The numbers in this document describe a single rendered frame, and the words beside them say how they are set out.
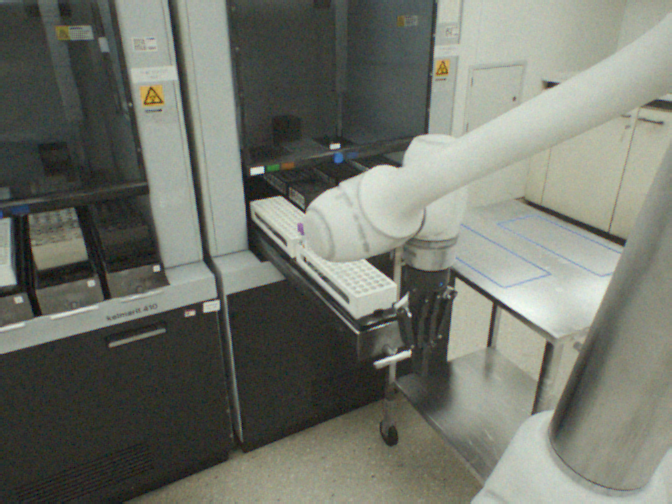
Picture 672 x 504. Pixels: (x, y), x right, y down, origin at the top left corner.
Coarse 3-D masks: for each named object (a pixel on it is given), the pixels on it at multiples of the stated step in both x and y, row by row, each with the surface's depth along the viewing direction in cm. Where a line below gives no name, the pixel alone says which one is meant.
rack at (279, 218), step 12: (252, 204) 153; (264, 204) 154; (276, 204) 153; (288, 204) 153; (252, 216) 155; (264, 216) 145; (276, 216) 145; (288, 216) 145; (300, 216) 145; (264, 228) 148; (276, 228) 139; (288, 228) 138; (276, 240) 141; (288, 240) 133; (288, 252) 135
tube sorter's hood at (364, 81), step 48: (240, 0) 126; (288, 0) 131; (336, 0) 137; (384, 0) 143; (432, 0) 150; (240, 48) 130; (288, 48) 136; (336, 48) 142; (384, 48) 149; (432, 48) 156; (240, 96) 134; (288, 96) 141; (336, 96) 147; (384, 96) 155; (288, 144) 146; (384, 144) 160
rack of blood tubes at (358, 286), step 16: (320, 272) 124; (336, 272) 116; (352, 272) 116; (368, 272) 116; (336, 288) 121; (352, 288) 111; (368, 288) 110; (384, 288) 110; (352, 304) 109; (368, 304) 108; (384, 304) 111
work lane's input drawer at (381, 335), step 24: (264, 240) 145; (288, 264) 132; (312, 288) 122; (336, 312) 113; (384, 312) 110; (408, 312) 112; (360, 336) 106; (384, 336) 109; (360, 360) 109; (384, 360) 106
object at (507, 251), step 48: (480, 240) 140; (528, 240) 139; (576, 240) 139; (480, 288) 119; (528, 288) 118; (576, 288) 117; (576, 336) 104; (432, 384) 171; (480, 384) 170; (528, 384) 170; (384, 432) 182; (480, 432) 152; (480, 480) 139
